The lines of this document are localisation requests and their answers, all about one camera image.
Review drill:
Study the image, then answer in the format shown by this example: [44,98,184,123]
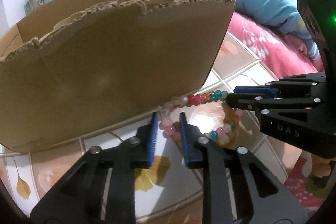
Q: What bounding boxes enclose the multicolour bead bracelet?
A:
[157,90,244,148]

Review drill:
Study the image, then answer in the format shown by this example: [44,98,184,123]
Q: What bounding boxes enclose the pink floral blanket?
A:
[228,12,325,77]

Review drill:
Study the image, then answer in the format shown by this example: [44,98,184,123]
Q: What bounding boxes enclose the ginkgo patterned bed sheet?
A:
[1,32,302,223]

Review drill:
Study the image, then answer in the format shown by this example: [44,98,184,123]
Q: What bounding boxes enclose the green fuzzy rug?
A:
[305,172,335,199]

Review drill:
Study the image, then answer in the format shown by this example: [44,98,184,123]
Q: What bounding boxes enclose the blue pillow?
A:
[236,0,320,61]

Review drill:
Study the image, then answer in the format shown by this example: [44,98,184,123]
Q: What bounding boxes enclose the brown cardboard box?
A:
[1,0,236,153]

